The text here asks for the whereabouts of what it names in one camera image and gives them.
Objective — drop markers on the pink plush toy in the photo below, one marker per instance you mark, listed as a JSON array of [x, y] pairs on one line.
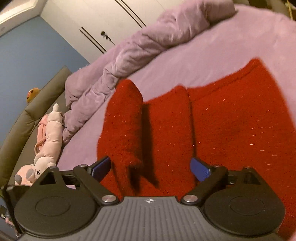
[[47, 149]]

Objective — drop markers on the purple fluffy duvet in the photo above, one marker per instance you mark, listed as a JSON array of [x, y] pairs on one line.
[[89, 87]]

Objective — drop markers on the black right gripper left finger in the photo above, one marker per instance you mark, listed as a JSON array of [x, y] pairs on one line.
[[61, 203]]

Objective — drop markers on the purple bed sheet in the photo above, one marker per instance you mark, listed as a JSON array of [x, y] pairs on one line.
[[222, 49]]

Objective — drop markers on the grey upholstered headboard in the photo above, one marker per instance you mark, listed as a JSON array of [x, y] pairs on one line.
[[18, 147]]

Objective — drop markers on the orange plush toy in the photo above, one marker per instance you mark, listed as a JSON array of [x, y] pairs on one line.
[[32, 94]]

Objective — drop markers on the red knit sweater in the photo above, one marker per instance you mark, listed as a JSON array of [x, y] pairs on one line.
[[240, 120]]

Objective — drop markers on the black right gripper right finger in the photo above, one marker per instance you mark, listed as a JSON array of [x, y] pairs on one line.
[[240, 202]]

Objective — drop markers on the dark charm on wardrobe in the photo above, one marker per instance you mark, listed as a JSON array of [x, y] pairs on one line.
[[104, 34]]

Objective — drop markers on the white wardrobe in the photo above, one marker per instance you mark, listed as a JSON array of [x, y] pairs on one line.
[[81, 22]]

